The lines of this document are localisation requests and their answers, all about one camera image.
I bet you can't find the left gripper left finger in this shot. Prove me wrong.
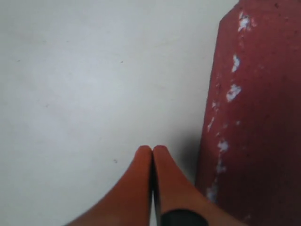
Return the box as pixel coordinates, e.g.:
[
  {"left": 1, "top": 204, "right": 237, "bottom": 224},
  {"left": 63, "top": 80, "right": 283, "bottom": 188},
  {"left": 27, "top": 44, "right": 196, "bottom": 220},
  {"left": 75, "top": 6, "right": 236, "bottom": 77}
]
[{"left": 68, "top": 145, "right": 152, "bottom": 226}]

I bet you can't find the red brick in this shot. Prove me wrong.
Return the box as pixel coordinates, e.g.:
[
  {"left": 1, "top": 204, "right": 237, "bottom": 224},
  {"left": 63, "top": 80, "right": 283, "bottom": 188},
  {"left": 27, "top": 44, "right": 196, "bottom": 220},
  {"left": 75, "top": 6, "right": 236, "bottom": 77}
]
[{"left": 196, "top": 0, "right": 301, "bottom": 226}]

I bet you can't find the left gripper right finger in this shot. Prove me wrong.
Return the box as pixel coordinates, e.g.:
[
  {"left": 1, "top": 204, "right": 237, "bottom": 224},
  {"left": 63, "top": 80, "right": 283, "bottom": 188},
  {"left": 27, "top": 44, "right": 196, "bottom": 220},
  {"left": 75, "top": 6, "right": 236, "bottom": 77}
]
[{"left": 153, "top": 145, "right": 242, "bottom": 226}]

